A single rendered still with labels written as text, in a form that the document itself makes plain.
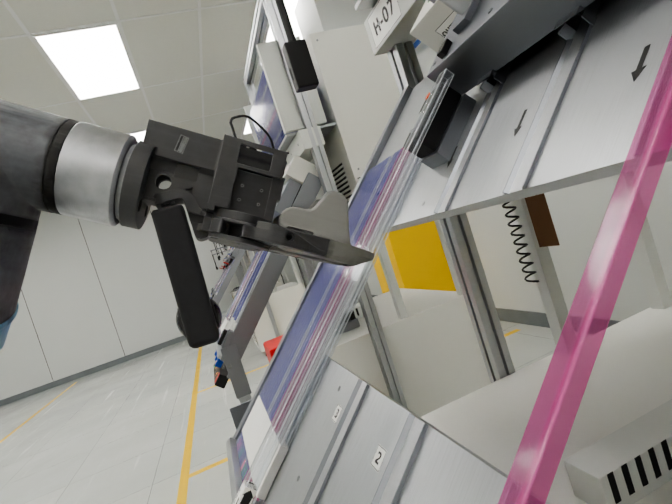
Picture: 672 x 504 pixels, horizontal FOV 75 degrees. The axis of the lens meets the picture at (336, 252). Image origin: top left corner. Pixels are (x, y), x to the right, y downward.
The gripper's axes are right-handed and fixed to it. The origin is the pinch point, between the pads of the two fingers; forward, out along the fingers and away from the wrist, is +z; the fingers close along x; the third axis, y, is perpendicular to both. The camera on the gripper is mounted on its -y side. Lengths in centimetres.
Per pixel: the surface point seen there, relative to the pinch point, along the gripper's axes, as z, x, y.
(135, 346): -111, 848, -158
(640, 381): 56, 16, -7
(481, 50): 7.7, -2.2, 22.9
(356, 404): 2.8, -0.2, -12.7
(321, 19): 25, 285, 208
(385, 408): 3.1, -5.7, -11.4
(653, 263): 77, 34, 18
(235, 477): -3.5, 20.8, -28.6
